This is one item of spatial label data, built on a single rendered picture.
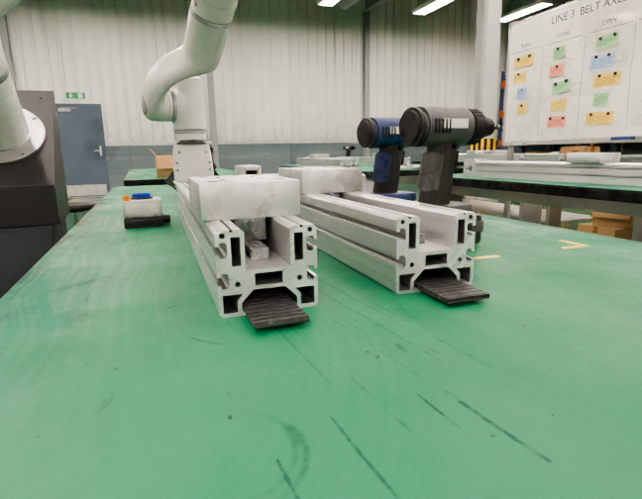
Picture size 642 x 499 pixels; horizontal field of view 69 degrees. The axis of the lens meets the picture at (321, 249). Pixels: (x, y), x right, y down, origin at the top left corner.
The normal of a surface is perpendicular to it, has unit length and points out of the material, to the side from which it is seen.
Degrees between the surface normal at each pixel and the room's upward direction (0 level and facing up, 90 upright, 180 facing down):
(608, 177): 90
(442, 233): 90
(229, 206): 90
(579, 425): 0
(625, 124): 90
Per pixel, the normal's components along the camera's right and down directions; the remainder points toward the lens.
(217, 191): 0.33, 0.19
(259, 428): -0.02, -0.98
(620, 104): -0.94, 0.09
